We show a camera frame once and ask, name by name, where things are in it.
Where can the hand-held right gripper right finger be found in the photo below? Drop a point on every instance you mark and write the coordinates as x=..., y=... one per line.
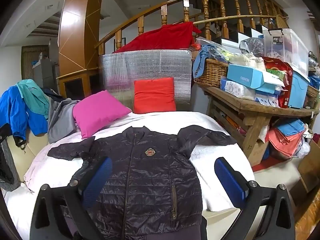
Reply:
x=231, y=182

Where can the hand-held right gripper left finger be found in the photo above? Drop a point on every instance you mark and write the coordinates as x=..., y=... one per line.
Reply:
x=96, y=181

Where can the dark quilted jacket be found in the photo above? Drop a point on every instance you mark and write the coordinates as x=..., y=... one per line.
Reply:
x=150, y=180

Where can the white blanket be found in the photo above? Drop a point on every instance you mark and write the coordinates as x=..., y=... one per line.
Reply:
x=220, y=180

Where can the red floor mat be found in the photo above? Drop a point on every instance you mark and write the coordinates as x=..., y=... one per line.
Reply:
x=265, y=163

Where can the small cardboard box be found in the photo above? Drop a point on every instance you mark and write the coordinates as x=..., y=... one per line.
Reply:
x=257, y=152

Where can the salmon folded cloth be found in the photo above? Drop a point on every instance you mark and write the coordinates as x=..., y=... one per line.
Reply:
x=282, y=142

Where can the pink pillow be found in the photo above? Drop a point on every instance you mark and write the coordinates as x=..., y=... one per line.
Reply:
x=100, y=112

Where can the wooden table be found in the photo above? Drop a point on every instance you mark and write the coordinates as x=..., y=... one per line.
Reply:
x=250, y=107

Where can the white plastic bag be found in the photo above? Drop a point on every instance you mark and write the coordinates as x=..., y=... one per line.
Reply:
x=303, y=150

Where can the large cardboard box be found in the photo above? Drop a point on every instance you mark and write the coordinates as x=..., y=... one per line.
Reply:
x=310, y=165

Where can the blue folded cloth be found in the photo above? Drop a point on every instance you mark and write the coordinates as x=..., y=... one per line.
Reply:
x=290, y=126

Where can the white and blue box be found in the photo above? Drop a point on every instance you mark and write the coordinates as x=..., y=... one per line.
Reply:
x=267, y=98

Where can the dark grey garment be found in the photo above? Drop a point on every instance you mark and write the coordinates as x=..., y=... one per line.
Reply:
x=6, y=165

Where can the white printed tissue pack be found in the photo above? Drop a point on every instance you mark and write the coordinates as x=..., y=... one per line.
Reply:
x=237, y=88

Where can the red-orange pillow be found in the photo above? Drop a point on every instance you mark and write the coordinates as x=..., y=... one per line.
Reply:
x=153, y=95

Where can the teal shirt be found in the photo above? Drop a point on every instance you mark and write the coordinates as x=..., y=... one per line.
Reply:
x=35, y=97

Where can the light blue cardboard box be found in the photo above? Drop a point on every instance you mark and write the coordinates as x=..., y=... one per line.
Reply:
x=245, y=76

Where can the blue jacket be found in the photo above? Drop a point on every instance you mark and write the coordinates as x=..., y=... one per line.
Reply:
x=15, y=110

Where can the blue plastic bin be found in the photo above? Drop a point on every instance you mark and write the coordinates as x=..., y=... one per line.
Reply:
x=297, y=90

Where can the red bag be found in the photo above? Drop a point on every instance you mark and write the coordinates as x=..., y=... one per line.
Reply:
x=285, y=80

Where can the grey cabinet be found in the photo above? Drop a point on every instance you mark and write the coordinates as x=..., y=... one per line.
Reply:
x=45, y=75

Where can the cream plastic bag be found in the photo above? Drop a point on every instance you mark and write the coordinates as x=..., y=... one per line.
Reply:
x=246, y=61

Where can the small wicker basket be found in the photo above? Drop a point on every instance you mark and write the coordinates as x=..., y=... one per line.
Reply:
x=312, y=91

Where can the light blue cloth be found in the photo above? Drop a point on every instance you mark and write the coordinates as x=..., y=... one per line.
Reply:
x=200, y=60

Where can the silver foil insulation sheet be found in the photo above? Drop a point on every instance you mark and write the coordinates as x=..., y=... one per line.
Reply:
x=150, y=65

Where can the clear plastic bag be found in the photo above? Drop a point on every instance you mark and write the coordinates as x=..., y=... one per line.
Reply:
x=217, y=48

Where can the brown curtain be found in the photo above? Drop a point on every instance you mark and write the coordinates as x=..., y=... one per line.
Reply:
x=27, y=62

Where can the dark patterned plastic bag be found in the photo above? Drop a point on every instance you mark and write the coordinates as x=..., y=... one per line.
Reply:
x=252, y=46

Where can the clear plastic storage box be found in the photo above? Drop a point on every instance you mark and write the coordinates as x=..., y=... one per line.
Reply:
x=292, y=47

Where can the wooden column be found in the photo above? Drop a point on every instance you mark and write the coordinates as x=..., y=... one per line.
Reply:
x=75, y=30

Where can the red cloth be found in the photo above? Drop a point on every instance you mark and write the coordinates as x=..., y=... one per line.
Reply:
x=162, y=38

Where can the wooden stair railing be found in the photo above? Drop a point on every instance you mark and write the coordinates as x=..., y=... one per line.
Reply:
x=205, y=5

